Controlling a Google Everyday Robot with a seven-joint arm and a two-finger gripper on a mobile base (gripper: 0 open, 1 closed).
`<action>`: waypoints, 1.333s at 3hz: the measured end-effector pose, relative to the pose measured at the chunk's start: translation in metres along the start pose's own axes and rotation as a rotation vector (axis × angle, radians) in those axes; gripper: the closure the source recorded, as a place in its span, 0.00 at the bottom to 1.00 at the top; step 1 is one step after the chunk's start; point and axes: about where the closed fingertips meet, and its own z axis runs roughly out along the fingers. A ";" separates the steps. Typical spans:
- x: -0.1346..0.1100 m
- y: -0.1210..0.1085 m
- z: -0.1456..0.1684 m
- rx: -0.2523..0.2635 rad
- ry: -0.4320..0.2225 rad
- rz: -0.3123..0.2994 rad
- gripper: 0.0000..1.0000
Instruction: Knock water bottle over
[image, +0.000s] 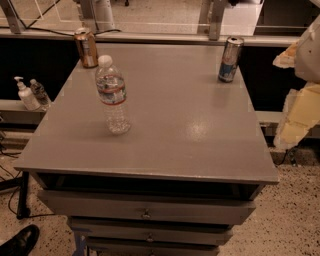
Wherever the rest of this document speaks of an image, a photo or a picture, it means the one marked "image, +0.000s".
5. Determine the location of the bottom grey drawer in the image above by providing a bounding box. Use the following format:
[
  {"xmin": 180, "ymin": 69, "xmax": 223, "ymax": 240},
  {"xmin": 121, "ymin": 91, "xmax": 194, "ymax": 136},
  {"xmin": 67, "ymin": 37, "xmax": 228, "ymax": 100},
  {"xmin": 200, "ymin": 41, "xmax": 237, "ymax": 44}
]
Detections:
[{"xmin": 87, "ymin": 237, "xmax": 219, "ymax": 256}]

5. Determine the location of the grey drawer cabinet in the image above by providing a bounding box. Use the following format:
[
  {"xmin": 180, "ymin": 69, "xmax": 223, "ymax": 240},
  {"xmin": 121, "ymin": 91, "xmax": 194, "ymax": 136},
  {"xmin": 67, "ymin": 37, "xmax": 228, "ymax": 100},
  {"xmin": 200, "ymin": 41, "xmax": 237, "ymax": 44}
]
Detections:
[{"xmin": 13, "ymin": 42, "xmax": 280, "ymax": 256}]

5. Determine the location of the black cable on ledge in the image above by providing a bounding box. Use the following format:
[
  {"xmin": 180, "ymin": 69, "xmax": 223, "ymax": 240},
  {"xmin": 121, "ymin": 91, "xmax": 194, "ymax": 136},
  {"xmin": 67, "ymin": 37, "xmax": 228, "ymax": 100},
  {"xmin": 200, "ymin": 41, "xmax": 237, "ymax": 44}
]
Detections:
[{"xmin": 0, "ymin": 25, "xmax": 123, "ymax": 37}]

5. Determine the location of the brown soda can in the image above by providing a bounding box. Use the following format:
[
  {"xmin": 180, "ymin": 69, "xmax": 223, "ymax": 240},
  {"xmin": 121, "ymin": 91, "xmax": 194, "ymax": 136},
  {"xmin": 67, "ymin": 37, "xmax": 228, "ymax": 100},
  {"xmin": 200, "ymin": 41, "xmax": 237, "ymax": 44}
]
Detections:
[{"xmin": 74, "ymin": 27, "xmax": 98, "ymax": 68}]

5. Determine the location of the black metal stand leg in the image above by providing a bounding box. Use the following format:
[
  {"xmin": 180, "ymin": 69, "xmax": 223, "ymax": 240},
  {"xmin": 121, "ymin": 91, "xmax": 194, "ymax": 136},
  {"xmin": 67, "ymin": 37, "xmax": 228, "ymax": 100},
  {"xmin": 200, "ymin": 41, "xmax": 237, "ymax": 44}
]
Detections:
[{"xmin": 16, "ymin": 172, "xmax": 30, "ymax": 220}]

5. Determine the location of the middle grey drawer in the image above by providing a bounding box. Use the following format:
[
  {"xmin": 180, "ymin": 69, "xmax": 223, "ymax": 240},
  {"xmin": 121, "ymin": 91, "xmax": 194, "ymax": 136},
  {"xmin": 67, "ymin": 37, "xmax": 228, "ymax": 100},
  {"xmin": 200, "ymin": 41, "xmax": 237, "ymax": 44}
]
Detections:
[{"xmin": 68, "ymin": 217, "xmax": 233, "ymax": 246}]

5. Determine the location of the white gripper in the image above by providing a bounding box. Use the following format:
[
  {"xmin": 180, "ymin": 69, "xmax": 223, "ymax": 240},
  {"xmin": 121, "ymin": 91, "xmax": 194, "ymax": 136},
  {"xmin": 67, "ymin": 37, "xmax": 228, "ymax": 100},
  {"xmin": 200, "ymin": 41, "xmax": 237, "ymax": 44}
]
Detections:
[{"xmin": 273, "ymin": 15, "xmax": 320, "ymax": 149}]

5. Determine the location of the grey drawer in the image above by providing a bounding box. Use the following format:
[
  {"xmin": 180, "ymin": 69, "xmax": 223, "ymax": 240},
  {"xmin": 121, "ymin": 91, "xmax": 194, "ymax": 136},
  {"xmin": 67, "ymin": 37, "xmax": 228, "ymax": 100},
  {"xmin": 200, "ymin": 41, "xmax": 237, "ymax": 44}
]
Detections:
[
  {"xmin": 68, "ymin": 217, "xmax": 233, "ymax": 246},
  {"xmin": 87, "ymin": 237, "xmax": 219, "ymax": 256},
  {"xmin": 38, "ymin": 190, "xmax": 255, "ymax": 225}
]

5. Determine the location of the clear plastic water bottle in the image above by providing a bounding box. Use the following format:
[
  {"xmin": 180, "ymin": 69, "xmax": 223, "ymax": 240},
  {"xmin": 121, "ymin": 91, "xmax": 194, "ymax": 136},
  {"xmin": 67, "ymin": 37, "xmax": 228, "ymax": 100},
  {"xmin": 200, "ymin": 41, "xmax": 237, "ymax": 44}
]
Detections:
[{"xmin": 95, "ymin": 55, "xmax": 131, "ymax": 135}]

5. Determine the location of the black shoe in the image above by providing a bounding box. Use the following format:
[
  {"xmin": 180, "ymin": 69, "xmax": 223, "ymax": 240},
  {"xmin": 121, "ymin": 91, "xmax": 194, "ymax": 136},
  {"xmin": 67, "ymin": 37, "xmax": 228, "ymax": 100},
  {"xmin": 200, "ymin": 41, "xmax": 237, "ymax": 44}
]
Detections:
[{"xmin": 0, "ymin": 224, "xmax": 40, "ymax": 256}]

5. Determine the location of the silver blue energy drink can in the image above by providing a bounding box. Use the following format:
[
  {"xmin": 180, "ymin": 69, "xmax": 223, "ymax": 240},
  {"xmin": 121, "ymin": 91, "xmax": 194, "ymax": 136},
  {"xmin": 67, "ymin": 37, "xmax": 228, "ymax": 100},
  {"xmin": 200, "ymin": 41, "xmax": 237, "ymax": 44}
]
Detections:
[{"xmin": 218, "ymin": 36, "xmax": 244, "ymax": 83}]

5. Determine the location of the top grey drawer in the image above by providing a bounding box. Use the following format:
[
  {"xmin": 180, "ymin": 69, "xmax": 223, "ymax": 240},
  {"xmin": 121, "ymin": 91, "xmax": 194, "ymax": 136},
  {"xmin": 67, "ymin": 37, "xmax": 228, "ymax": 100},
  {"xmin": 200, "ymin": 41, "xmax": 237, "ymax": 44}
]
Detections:
[{"xmin": 38, "ymin": 190, "xmax": 255, "ymax": 225}]

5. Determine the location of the white pump dispenser bottle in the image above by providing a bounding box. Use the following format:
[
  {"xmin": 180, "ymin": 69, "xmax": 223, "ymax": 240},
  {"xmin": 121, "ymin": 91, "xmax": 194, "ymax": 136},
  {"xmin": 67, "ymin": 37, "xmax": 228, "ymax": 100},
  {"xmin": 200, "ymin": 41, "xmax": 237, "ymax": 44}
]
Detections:
[{"xmin": 14, "ymin": 76, "xmax": 40, "ymax": 111}]

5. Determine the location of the small clear bottle on shelf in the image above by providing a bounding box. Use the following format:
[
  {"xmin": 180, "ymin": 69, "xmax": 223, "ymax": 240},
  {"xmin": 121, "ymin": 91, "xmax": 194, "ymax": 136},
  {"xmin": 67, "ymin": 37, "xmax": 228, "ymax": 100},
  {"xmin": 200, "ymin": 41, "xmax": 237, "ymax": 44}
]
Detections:
[{"xmin": 30, "ymin": 79, "xmax": 51, "ymax": 108}]

